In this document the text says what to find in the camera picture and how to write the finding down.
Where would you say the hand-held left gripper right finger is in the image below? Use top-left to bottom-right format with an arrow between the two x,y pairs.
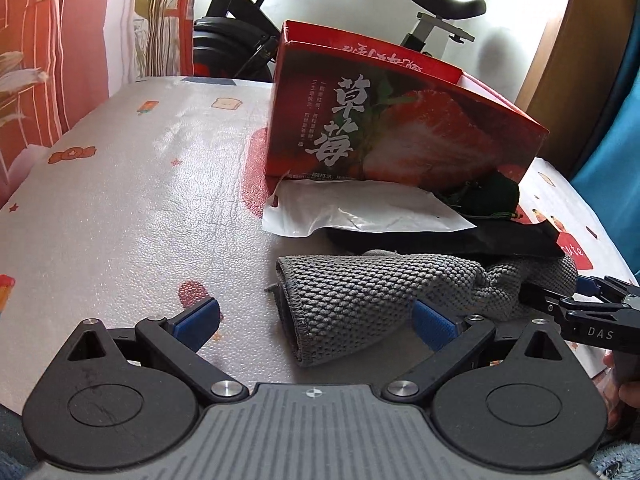
382,299 -> 573,402

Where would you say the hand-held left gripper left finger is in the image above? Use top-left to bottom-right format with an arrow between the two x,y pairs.
65,297 -> 249,402

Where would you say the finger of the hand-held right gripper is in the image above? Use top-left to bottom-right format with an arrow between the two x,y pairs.
520,284 -> 566,319
577,275 -> 640,307

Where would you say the grey knitted cloth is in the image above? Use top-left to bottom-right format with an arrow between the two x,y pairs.
275,249 -> 578,368

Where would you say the black cloth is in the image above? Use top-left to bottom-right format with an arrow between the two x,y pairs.
327,222 -> 576,261

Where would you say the white plastic packet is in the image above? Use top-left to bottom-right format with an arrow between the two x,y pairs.
261,178 -> 476,238

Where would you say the red cardboard box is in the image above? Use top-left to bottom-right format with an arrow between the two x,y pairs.
263,20 -> 549,196

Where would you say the person's right hand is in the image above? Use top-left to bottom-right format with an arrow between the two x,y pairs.
602,352 -> 640,428

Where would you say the teal curtain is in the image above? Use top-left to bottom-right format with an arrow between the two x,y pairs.
570,35 -> 640,286

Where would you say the black exercise bike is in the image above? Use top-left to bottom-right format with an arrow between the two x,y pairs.
192,0 -> 487,83

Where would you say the wooden door frame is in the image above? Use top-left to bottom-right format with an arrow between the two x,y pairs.
515,0 -> 626,181

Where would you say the red printed wall cloth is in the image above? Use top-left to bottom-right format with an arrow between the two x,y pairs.
0,0 -> 201,206

